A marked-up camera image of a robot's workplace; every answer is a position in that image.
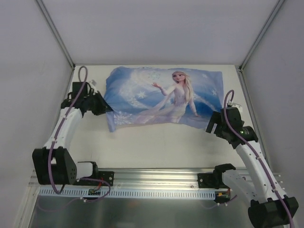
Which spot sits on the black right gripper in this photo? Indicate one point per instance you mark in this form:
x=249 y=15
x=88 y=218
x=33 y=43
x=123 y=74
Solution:
x=219 y=124

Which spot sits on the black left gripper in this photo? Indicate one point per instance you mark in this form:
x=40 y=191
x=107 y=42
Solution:
x=95 y=104

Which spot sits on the blue and pink printed pillowcase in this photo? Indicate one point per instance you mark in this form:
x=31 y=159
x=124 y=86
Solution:
x=145 y=95

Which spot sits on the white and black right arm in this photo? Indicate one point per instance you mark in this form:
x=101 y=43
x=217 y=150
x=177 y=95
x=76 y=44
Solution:
x=269 y=205

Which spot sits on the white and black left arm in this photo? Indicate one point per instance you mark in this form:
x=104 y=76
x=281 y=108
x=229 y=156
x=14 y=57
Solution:
x=53 y=162

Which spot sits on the shiny metal front plate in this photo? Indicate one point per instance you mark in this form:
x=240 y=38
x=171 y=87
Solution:
x=70 y=212

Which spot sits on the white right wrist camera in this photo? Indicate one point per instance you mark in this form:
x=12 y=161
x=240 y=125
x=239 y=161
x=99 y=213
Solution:
x=238 y=106

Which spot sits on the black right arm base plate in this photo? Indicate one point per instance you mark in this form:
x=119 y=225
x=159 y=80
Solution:
x=211 y=180

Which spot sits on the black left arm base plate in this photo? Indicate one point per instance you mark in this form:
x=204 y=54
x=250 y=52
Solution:
x=107 y=176

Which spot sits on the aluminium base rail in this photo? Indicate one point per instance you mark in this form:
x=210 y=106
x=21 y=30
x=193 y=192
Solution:
x=157 y=179

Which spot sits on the white slotted cable duct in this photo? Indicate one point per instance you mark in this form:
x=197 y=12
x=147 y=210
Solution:
x=134 y=194

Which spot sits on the right aluminium corner post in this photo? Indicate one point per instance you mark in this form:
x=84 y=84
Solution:
x=271 y=17

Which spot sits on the aluminium corner post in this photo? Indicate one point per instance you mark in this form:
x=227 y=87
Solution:
x=271 y=17
x=51 y=25

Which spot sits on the left aluminium corner post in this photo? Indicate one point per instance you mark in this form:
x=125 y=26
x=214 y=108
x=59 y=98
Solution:
x=51 y=25

